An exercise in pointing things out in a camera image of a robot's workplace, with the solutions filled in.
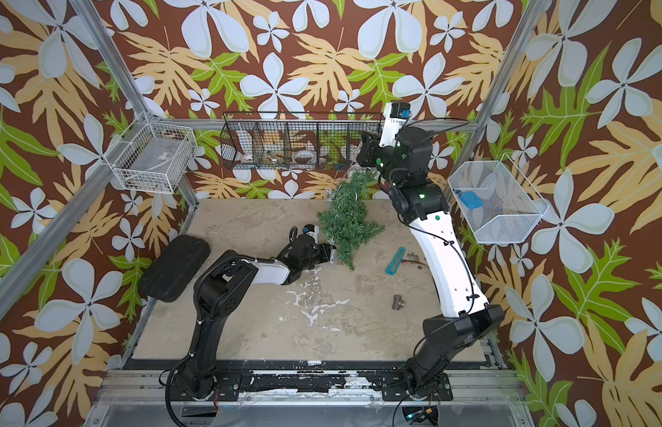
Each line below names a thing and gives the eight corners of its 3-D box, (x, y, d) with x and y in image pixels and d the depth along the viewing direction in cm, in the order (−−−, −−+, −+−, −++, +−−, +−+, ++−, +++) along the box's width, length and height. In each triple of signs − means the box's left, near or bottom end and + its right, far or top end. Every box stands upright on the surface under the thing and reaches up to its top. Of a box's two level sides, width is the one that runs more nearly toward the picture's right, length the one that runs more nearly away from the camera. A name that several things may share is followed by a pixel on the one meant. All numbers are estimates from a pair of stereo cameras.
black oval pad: (143, 295, 94) (132, 286, 89) (183, 242, 109) (175, 232, 103) (178, 305, 92) (168, 297, 86) (214, 249, 106) (208, 240, 101)
